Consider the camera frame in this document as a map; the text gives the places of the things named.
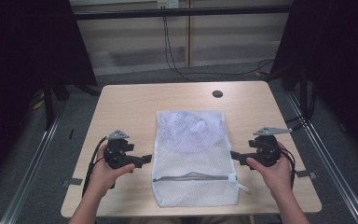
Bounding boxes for white mesh laundry bag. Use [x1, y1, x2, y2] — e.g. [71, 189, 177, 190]
[151, 109, 250, 209]

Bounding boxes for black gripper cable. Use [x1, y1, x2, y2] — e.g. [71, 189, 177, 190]
[81, 136, 108, 199]
[279, 147, 296, 189]

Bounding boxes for white garment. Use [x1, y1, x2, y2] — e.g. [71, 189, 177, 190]
[164, 111, 228, 154]

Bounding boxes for person's right hand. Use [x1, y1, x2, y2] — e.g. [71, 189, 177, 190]
[245, 141, 294, 201]

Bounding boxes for person's left hand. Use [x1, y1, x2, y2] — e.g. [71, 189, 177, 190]
[89, 144, 137, 196]

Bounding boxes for grey tape piece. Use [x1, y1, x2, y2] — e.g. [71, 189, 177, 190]
[296, 170, 318, 180]
[62, 177, 84, 188]

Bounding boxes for dark curtain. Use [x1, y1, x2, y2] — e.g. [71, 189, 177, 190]
[0, 0, 98, 190]
[268, 0, 358, 164]

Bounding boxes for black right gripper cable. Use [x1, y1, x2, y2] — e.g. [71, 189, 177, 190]
[279, 147, 296, 189]

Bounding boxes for metal floor rail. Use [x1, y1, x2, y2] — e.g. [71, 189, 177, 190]
[0, 113, 63, 224]
[286, 92, 358, 224]

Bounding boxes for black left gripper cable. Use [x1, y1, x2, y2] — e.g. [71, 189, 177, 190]
[81, 136, 108, 199]

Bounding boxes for white wall outlet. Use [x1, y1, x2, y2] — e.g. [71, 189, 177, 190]
[157, 0, 180, 9]

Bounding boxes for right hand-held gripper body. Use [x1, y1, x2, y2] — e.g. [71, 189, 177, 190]
[248, 126, 294, 168]

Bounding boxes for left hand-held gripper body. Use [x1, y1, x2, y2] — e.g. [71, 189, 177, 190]
[103, 129, 138, 171]

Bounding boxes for black floor cables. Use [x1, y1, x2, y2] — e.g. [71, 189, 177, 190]
[284, 114, 307, 133]

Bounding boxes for black stand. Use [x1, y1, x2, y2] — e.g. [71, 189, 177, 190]
[42, 74, 101, 131]

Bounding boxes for black wall cables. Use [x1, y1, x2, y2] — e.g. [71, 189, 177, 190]
[162, 15, 275, 83]

